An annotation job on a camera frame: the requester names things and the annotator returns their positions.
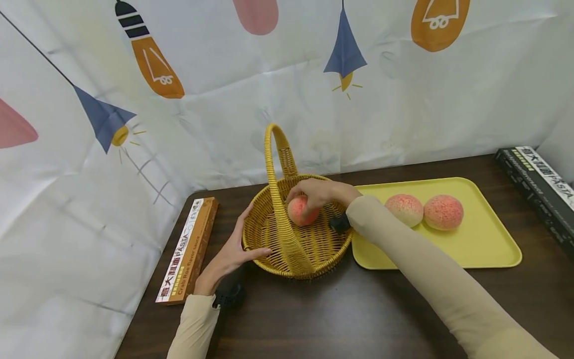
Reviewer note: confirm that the person's left hand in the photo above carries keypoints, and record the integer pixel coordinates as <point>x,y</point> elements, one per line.
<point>224,262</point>

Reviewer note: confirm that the person's right thumb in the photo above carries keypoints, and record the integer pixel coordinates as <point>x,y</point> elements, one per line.
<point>311,208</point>

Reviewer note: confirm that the person's left index finger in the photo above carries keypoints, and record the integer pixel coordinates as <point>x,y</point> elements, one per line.
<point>244,218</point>

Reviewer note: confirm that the person's right forearm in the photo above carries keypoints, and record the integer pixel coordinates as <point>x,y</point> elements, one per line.
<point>430,279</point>

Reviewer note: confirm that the black wrist band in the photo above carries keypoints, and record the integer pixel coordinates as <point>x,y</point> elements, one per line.
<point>339,223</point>
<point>229,293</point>

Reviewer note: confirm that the yellow plastic tray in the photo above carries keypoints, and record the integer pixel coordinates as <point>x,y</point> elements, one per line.
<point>484,239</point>

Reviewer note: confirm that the person's right hand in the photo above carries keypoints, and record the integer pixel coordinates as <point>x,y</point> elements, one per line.
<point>325,193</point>

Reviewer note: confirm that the black pasta box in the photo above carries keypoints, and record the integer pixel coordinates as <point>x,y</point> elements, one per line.
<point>538,187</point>

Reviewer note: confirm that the person's left thumb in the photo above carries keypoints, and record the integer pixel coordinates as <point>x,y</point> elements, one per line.
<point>258,254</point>

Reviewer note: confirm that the person's right fingers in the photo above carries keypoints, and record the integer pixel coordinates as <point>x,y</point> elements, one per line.
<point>294,190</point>

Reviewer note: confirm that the pink peach bun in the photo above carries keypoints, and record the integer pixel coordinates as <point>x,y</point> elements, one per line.
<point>444,213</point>
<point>406,209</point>
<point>297,215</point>

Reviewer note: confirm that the person's left forearm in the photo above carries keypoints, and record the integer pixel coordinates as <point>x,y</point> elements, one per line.
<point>193,329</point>

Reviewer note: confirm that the yellow wicker basket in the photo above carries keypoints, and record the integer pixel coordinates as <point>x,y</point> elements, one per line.
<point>309,247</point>

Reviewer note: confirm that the brown pasta box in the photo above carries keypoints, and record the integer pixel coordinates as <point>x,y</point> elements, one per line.
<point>190,247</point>

